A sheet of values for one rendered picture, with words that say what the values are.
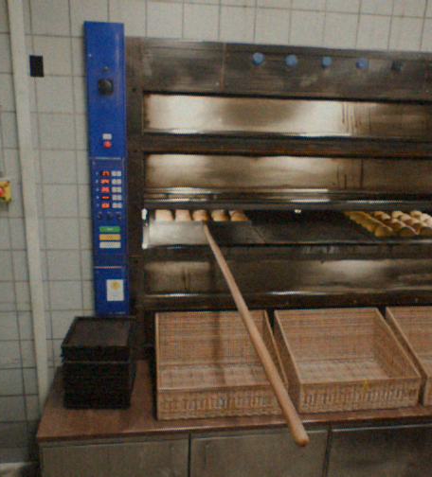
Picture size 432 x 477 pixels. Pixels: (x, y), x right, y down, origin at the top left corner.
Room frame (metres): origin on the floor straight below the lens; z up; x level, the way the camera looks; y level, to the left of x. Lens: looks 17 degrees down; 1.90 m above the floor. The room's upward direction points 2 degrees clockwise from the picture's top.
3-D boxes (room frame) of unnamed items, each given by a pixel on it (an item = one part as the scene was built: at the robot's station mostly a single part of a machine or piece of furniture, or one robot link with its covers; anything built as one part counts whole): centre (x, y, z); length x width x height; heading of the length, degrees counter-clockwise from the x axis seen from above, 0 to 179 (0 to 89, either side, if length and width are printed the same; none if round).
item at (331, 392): (2.11, -0.62, 0.72); 0.56 x 0.49 x 0.28; 99
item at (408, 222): (2.89, -1.06, 1.21); 0.61 x 0.48 x 0.06; 8
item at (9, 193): (2.11, 0.93, 1.46); 0.10 x 0.07 x 0.10; 98
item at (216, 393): (2.03, -0.02, 0.72); 0.56 x 0.49 x 0.28; 98
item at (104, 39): (3.14, 0.63, 1.07); 1.93 x 0.16 x 2.15; 8
